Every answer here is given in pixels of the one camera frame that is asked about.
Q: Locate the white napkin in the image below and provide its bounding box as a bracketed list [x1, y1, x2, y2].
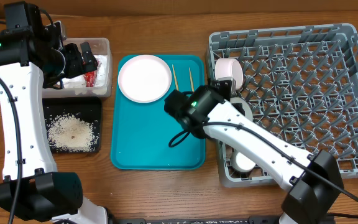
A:
[62, 55, 108, 88]

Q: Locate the black plastic tray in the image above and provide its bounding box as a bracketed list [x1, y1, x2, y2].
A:
[43, 97, 102, 154]

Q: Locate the small pink bowl with crumbs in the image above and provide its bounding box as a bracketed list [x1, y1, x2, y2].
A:
[214, 58, 244, 90]

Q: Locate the red snack wrapper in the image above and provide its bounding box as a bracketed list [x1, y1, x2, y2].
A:
[84, 71, 97, 87]

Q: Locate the large pink plate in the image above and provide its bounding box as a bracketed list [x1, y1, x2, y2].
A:
[118, 55, 172, 103]

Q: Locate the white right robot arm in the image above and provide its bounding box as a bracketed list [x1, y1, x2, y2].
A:
[164, 81, 358, 224]

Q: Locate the grey dishwasher rack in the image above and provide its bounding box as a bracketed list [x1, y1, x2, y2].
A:
[207, 23, 358, 179]

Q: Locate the white paper cup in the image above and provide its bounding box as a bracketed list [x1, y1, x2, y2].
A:
[230, 151, 256, 173]

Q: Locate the spilled rice crumbs pile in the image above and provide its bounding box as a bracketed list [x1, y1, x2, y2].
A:
[46, 114, 99, 152]

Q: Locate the clear plastic bin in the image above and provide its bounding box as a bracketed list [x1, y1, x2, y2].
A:
[42, 38, 112, 98]

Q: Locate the black rail at table edge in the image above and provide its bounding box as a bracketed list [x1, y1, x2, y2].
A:
[108, 215, 280, 224]

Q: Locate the teal serving tray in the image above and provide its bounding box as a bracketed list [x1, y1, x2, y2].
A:
[110, 55, 206, 170]

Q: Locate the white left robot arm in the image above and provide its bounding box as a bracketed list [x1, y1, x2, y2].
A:
[0, 1, 115, 224]

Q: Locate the grey bowl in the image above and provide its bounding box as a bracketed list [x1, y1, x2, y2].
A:
[230, 97, 253, 121]

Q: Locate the wooden chopstick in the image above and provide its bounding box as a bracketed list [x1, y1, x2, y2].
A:
[188, 67, 195, 92]
[172, 64, 179, 91]

